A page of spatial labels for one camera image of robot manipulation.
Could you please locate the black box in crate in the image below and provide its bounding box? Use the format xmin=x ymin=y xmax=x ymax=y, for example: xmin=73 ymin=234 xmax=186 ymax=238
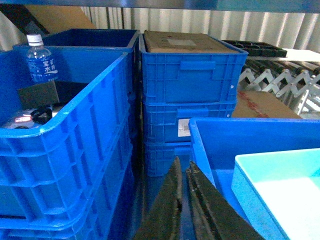
xmin=17 ymin=81 xmax=88 ymax=110

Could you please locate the clear water bottle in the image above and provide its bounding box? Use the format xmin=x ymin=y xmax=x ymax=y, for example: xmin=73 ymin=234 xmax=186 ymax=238
xmin=26 ymin=33 xmax=59 ymax=84

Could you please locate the blue stacked crate with cardboard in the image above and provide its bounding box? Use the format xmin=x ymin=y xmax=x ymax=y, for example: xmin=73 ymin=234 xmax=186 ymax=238
xmin=139 ymin=34 xmax=248 ymax=104

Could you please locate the turquoise plastic tray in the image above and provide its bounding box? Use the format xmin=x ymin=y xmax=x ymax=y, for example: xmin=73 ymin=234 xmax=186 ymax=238
xmin=231 ymin=148 xmax=320 ymax=240

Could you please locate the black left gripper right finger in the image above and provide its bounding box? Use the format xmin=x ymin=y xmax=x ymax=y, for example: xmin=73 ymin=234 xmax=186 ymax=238
xmin=185 ymin=161 xmax=263 ymax=240

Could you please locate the black compartment tray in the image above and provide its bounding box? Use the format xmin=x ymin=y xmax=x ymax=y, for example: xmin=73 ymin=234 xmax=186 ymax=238
xmin=224 ymin=40 xmax=287 ymax=58

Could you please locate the large blue plastic bin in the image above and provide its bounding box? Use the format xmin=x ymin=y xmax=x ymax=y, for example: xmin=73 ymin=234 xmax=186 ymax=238
xmin=188 ymin=117 xmax=320 ymax=219

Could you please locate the blue crate at left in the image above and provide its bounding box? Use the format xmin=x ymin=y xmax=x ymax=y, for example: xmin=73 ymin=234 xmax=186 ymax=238
xmin=0 ymin=48 xmax=133 ymax=240

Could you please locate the blue crate behind left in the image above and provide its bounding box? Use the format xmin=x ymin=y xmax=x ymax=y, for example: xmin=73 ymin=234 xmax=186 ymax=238
xmin=12 ymin=28 xmax=140 ymax=83

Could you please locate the white flat board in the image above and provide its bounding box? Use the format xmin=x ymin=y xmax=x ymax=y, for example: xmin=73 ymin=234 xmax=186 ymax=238
xmin=281 ymin=48 xmax=320 ymax=62

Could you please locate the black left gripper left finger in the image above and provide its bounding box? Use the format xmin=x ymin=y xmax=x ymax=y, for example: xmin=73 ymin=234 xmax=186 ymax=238
xmin=133 ymin=157 xmax=183 ymax=240

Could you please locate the expandable roller conveyor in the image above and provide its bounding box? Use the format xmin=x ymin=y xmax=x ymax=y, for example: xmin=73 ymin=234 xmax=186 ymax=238
xmin=238 ymin=59 xmax=320 ymax=119

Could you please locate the brown cardboard box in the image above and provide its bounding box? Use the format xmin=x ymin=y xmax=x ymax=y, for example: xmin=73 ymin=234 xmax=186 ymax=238
xmin=232 ymin=91 xmax=301 ymax=119

